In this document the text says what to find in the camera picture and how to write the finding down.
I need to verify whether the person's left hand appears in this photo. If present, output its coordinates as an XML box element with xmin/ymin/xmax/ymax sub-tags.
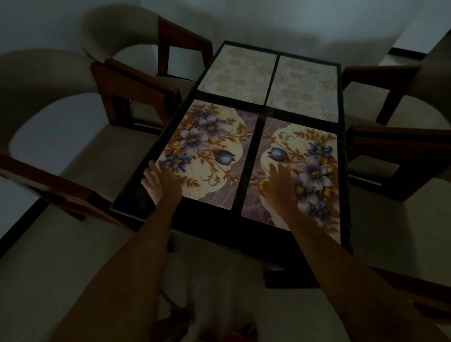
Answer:
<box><xmin>140</xmin><ymin>160</ymin><xmax>183</xmax><ymax>209</ymax></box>

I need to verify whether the person's left forearm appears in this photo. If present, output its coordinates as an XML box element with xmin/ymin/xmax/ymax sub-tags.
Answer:
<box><xmin>47</xmin><ymin>201</ymin><xmax>182</xmax><ymax>342</ymax></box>

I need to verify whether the circle-pattern placemat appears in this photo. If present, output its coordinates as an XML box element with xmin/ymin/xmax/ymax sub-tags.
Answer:
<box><xmin>197</xmin><ymin>44</ymin><xmax>278</xmax><ymax>105</ymax></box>
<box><xmin>266</xmin><ymin>55</ymin><xmax>340</xmax><ymax>123</ymax></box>

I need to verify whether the person's red garment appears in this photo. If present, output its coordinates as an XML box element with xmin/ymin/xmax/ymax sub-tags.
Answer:
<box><xmin>208</xmin><ymin>324</ymin><xmax>260</xmax><ymax>342</ymax></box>

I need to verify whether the person's right hand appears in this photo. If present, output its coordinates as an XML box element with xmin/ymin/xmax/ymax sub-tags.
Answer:
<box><xmin>262</xmin><ymin>162</ymin><xmax>302</xmax><ymax>221</ymax></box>

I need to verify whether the blue-flower placemat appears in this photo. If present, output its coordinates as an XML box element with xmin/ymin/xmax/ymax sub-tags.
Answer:
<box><xmin>241</xmin><ymin>117</ymin><xmax>342</xmax><ymax>244</ymax></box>
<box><xmin>155</xmin><ymin>99</ymin><xmax>261</xmax><ymax>211</ymax></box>

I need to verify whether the beige cushioned wooden chair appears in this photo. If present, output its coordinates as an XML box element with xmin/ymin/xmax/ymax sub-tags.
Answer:
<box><xmin>341</xmin><ymin>58</ymin><xmax>451</xmax><ymax>129</ymax></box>
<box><xmin>343</xmin><ymin>125</ymin><xmax>451</xmax><ymax>318</ymax></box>
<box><xmin>81</xmin><ymin>4</ymin><xmax>214</xmax><ymax>129</ymax></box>
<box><xmin>0</xmin><ymin>49</ymin><xmax>161</xmax><ymax>342</ymax></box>

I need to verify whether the black dining table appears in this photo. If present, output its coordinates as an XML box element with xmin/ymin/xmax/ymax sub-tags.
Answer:
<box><xmin>109</xmin><ymin>40</ymin><xmax>354</xmax><ymax>275</ymax></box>

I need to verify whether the person's right forearm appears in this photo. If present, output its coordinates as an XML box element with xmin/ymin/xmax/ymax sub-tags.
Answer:
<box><xmin>281</xmin><ymin>211</ymin><xmax>451</xmax><ymax>342</ymax></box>

